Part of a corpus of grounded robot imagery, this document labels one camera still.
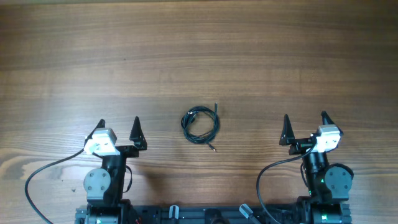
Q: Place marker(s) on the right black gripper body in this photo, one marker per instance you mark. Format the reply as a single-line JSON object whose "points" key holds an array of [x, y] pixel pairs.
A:
{"points": [[302, 144]]}

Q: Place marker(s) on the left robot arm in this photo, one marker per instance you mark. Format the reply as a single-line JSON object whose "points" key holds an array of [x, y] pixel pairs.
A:
{"points": [[104, 186]]}

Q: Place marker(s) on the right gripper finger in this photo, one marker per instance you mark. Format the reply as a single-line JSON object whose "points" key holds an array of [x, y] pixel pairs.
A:
{"points": [[287, 135], [328, 126]]}

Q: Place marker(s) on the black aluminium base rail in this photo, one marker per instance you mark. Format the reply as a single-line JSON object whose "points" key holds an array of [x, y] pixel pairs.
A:
{"points": [[277, 213]]}

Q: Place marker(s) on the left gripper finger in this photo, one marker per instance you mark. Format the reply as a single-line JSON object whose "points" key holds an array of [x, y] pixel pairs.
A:
{"points": [[101, 124], [137, 136]]}

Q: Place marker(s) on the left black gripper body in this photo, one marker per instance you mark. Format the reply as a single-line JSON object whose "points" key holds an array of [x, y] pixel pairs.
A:
{"points": [[129, 152]]}

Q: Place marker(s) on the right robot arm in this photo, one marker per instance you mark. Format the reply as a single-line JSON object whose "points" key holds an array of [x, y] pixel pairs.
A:
{"points": [[328, 184]]}

